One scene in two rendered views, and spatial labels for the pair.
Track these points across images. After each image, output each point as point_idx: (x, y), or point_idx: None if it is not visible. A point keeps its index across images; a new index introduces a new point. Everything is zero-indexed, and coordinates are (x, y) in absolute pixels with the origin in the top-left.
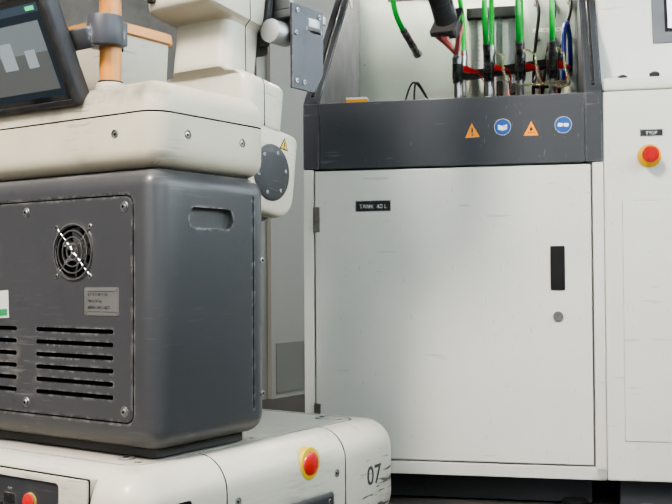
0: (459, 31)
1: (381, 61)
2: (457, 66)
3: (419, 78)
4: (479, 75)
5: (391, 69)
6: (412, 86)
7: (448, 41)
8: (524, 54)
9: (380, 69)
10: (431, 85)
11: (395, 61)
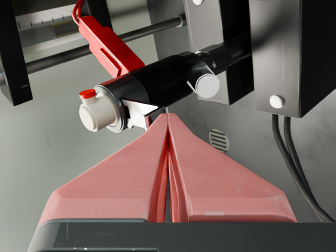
0: (298, 230)
1: (13, 250)
2: (160, 93)
3: (21, 166)
4: (81, 5)
5: (22, 224)
6: (42, 171)
7: (163, 212)
8: None
9: (29, 241)
10: (27, 137)
11: (2, 227)
